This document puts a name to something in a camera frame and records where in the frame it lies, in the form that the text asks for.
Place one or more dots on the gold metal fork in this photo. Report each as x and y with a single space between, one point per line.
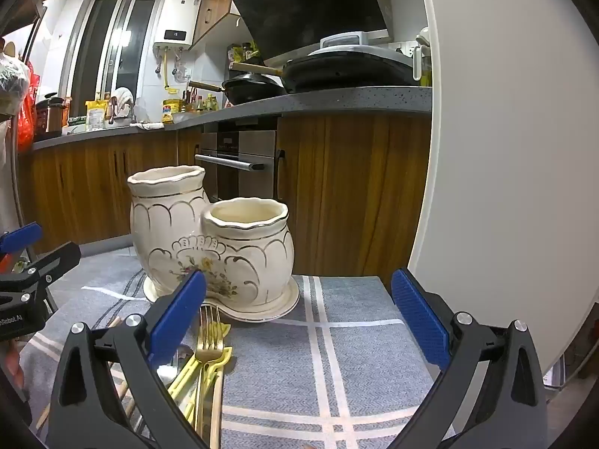
210 336

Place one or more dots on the grey and white appliance lid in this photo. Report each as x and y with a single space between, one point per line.
355 42

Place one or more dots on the grey speckled kitchen countertop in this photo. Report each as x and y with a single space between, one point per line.
327 100

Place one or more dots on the white kettle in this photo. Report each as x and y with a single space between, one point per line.
421 56

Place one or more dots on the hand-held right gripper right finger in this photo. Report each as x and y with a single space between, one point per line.
419 318

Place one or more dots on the dark lidded jar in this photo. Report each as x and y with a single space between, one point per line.
54 114

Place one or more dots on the stainless steel built-in oven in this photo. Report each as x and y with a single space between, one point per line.
243 149

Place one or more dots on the white wall water heater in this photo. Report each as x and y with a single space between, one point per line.
177 18

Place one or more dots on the white crumpled cloth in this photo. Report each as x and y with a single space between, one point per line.
124 100

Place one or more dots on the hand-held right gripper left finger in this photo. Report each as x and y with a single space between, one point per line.
180 318

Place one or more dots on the small black wok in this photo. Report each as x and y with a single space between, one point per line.
252 88

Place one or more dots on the cream ceramic double utensil holder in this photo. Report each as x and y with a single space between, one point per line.
187 224

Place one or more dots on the wooden lower kitchen cabinets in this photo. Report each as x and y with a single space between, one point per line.
351 187

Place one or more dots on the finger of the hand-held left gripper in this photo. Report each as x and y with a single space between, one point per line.
51 259
21 236

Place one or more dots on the sliding glass window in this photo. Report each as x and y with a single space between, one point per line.
112 46

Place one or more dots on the grey plaid table cloth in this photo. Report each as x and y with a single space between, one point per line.
327 360

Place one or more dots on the red plastic bag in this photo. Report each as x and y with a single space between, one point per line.
25 121

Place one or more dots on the yellow food packet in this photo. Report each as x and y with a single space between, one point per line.
95 116

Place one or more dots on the yellow labelled jar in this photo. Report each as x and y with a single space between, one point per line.
171 112

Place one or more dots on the black range hood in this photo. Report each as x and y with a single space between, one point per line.
309 4

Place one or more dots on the silver metal spoon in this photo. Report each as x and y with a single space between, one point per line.
166 373

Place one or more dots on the large black frying pan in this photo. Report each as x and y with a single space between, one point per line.
346 72

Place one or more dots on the row of condiment bottles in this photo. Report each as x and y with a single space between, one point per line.
201 104

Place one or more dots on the clear plastic wrapped bundle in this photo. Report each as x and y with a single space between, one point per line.
11 84

